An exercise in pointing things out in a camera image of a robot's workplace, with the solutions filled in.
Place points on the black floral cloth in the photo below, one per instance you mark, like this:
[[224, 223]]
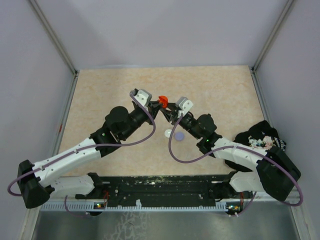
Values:
[[261, 136]]

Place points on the aluminium frame post left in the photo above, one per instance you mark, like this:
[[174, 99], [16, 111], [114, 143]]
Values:
[[57, 43]]

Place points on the aluminium frame post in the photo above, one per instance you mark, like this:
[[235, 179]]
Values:
[[57, 43], [289, 5]]

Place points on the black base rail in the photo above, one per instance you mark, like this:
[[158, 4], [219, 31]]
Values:
[[163, 191]]

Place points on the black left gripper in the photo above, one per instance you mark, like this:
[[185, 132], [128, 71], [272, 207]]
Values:
[[153, 108]]

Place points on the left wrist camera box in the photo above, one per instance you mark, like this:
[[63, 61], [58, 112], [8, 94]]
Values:
[[143, 97]]

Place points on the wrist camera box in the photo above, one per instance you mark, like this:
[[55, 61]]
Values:
[[183, 105], [143, 97]]

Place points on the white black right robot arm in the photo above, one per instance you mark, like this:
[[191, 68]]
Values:
[[268, 168]]

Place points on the white round charging case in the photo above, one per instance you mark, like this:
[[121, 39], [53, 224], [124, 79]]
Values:
[[167, 133]]

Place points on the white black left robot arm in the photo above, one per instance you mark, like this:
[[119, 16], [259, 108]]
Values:
[[39, 181]]

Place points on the purple round charging case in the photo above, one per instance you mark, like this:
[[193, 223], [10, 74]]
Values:
[[179, 136]]

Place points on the aluminium frame post right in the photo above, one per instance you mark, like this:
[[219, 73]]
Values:
[[289, 5]]

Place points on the orange round charging case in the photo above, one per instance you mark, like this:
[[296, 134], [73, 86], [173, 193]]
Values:
[[163, 100]]

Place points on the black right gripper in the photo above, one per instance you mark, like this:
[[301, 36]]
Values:
[[171, 113]]

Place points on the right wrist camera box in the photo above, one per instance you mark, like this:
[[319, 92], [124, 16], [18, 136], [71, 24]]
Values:
[[183, 105]]

